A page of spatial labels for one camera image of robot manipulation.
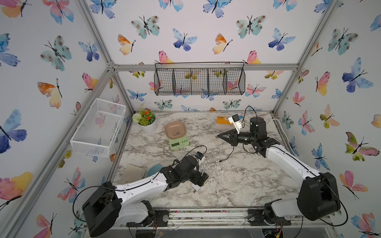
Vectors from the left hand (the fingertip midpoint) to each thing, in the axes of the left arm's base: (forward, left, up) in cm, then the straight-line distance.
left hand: (203, 172), depth 80 cm
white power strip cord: (+31, -61, -11) cm, 69 cm away
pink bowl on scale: (+33, +18, -5) cm, 38 cm away
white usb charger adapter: (-7, +4, -2) cm, 8 cm away
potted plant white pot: (+34, +36, +5) cm, 50 cm away
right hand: (+13, -10, +16) cm, 22 cm away
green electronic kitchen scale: (+23, +17, -8) cm, 29 cm away
